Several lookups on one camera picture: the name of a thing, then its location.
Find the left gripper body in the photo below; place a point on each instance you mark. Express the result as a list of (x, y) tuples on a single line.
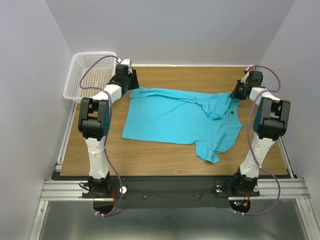
[(133, 80)]

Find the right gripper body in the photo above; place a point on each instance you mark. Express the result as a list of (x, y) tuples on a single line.
[(236, 92)]

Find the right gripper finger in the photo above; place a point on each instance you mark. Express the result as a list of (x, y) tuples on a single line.
[(236, 95), (238, 87)]

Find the white plastic basket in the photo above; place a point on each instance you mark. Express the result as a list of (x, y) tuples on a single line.
[(89, 72)]

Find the turquoise t shirt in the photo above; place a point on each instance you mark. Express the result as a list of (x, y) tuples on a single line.
[(209, 121)]

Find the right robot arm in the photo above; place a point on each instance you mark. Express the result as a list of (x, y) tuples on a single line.
[(270, 123)]

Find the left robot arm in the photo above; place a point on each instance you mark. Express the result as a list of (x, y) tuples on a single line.
[(94, 123)]

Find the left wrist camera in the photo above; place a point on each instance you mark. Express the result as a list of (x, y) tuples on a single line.
[(127, 62)]

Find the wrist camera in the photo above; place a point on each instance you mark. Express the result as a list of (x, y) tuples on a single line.
[(127, 62), (246, 73)]

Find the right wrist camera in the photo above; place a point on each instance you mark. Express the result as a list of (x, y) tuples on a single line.
[(246, 73)]

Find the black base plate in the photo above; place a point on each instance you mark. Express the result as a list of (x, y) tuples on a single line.
[(168, 192)]

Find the aluminium frame rail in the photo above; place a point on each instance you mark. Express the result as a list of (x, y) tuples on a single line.
[(63, 214)]

